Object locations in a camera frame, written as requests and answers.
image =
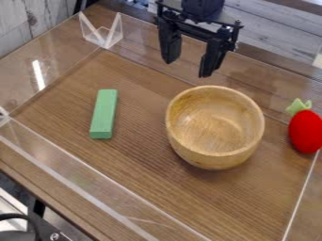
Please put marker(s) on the clear acrylic tray wall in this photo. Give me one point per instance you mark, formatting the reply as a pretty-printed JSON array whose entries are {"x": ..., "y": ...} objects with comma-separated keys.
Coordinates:
[{"x": 125, "y": 188}]

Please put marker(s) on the red plush strawberry toy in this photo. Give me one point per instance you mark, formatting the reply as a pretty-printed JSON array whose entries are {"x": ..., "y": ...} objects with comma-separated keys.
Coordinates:
[{"x": 305, "y": 128}]

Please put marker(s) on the green rectangular block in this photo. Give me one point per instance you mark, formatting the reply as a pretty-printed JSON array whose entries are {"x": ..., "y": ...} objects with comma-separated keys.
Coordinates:
[{"x": 104, "y": 118}]

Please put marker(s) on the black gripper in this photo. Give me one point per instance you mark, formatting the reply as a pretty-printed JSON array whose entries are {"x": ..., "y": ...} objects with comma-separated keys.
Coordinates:
[{"x": 200, "y": 16}]

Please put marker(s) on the wooden bowl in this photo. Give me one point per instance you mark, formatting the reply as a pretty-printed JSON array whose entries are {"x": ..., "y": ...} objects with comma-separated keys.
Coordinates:
[{"x": 216, "y": 126}]

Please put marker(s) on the clear acrylic corner bracket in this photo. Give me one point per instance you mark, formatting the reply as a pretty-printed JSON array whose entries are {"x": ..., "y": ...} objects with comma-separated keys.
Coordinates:
[{"x": 105, "y": 37}]

